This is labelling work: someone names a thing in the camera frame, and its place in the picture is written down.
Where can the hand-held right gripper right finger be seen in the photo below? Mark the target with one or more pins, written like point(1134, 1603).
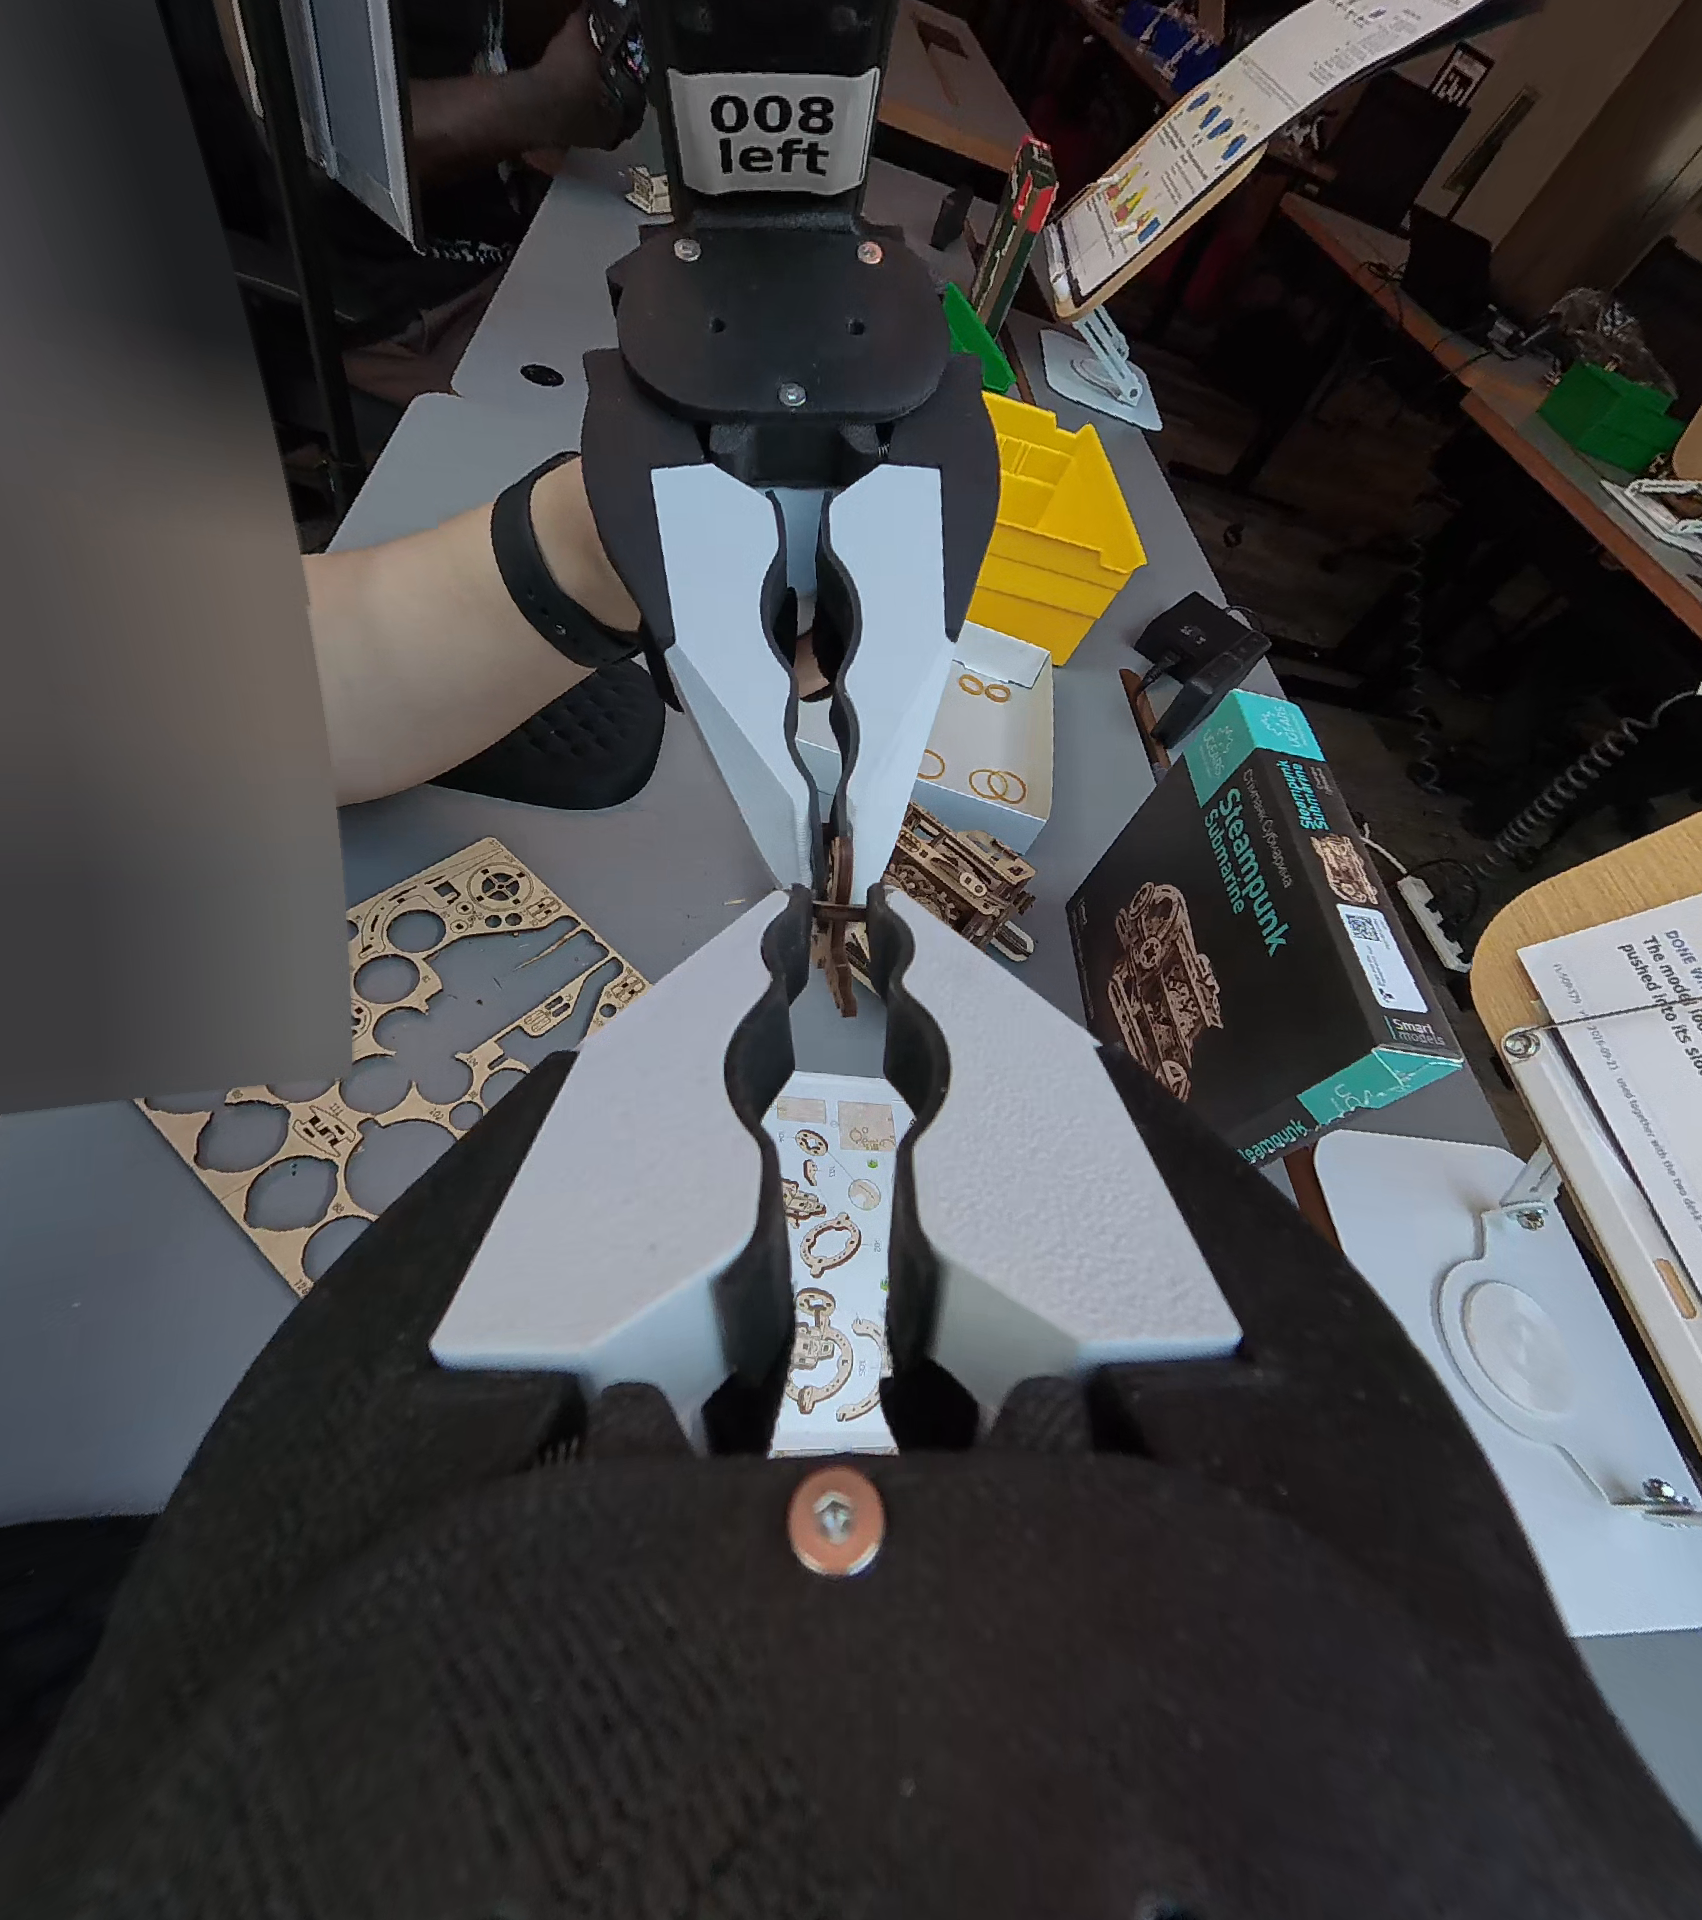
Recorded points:
point(1060, 1200)

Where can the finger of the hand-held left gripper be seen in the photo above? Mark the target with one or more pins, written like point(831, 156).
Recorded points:
point(711, 600)
point(905, 600)

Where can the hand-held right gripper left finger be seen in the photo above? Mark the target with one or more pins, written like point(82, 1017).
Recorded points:
point(613, 1200)

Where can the small wooden model part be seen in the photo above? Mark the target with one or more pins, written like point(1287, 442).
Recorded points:
point(840, 961)
point(838, 868)

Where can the person's left forearm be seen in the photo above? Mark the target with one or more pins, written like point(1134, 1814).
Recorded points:
point(402, 647)

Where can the tiny wooden model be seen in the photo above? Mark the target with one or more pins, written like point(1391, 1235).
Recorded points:
point(646, 191)

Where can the printed parts sheet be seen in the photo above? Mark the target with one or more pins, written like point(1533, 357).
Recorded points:
point(838, 1200)

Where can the assembled wooden model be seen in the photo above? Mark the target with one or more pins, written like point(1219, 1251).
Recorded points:
point(964, 879)

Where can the black model kit box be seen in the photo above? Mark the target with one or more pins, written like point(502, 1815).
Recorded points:
point(1239, 932)

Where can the person's left hand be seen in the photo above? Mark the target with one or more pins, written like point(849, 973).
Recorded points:
point(594, 549)

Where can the yellow plastic bin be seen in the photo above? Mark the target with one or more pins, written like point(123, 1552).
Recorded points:
point(1060, 557)

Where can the black wristband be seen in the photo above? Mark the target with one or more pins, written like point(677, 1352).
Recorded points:
point(536, 594)

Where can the black quilted wrist rest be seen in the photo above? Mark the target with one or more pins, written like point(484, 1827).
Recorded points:
point(565, 744)

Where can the green plastic bin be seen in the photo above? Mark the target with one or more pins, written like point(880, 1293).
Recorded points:
point(972, 352)
point(1602, 411)

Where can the dark upright kit box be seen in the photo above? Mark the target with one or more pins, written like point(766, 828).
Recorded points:
point(1013, 224)

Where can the black power adapter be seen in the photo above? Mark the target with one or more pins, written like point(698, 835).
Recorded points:
point(1194, 637)

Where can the white board stand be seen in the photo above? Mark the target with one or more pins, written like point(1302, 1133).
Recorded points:
point(1686, 504)
point(1091, 368)
point(1391, 1274)

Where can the laser-cut wooden sheet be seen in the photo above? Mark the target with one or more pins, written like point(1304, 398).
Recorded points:
point(366, 939)

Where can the computer monitor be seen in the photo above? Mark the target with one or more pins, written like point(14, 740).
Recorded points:
point(356, 109)

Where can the white power strip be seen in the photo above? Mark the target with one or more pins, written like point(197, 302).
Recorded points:
point(1429, 918)

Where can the printed instruction sheet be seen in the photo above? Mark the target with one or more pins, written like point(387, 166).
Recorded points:
point(1692, 1021)
point(1239, 92)

